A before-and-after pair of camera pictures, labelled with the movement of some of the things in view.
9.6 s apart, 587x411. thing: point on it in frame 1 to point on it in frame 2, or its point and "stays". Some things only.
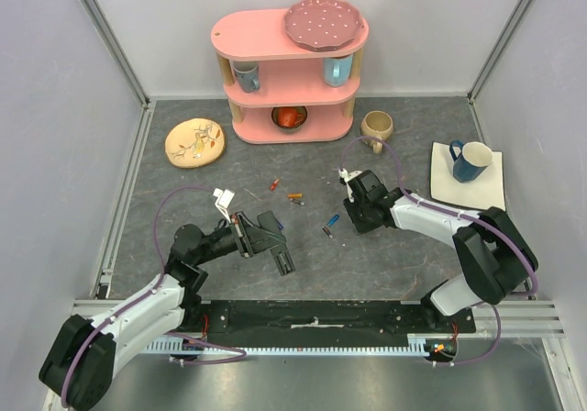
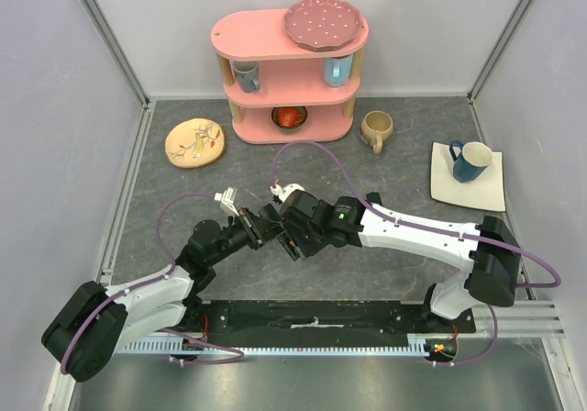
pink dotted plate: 322,24 stays
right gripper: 359,206 to 290,241
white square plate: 486,190 stays
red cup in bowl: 288,117 stays
